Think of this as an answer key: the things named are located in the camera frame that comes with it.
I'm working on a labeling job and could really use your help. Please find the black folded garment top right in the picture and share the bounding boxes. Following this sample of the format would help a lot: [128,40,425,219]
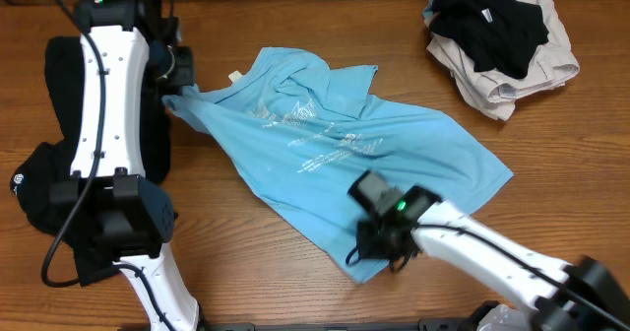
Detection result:
[429,0,549,80]

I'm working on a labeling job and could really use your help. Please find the light blue folded garment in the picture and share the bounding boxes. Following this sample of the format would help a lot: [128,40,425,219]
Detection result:
[422,0,434,22]

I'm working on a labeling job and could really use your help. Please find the beige folded garment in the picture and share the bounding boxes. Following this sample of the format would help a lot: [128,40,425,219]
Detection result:
[427,0,580,121]

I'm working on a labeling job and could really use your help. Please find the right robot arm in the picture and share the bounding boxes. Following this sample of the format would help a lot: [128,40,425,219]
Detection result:
[348,180,629,330]

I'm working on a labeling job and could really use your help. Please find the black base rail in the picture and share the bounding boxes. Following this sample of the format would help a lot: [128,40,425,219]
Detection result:
[201,317,477,331]

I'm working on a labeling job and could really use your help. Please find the light blue printed t-shirt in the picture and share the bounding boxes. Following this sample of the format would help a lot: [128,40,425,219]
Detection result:
[163,47,512,265]

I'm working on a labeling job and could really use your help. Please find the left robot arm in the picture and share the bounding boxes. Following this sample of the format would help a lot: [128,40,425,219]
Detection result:
[50,0,208,330]

